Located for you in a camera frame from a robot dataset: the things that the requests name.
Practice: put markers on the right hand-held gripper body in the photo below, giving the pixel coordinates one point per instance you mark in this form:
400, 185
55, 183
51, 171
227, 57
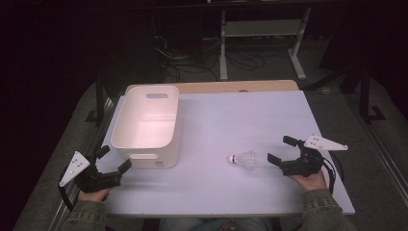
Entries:
304, 166

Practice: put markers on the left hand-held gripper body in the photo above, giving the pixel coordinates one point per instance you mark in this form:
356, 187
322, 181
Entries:
96, 181

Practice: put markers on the white shuttlecock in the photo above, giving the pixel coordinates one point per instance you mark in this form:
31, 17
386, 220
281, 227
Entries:
245, 159

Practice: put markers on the white plastic bin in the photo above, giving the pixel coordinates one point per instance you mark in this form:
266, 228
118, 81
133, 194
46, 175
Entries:
144, 128

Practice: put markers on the person's left hand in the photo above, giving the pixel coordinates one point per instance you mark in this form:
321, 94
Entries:
94, 195

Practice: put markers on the person's right hand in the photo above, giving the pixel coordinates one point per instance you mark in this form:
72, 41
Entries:
311, 183

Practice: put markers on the black metal stand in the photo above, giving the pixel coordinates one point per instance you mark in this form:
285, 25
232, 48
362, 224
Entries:
99, 99
367, 99

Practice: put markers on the white metal desk frame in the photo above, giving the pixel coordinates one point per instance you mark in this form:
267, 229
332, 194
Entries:
263, 28

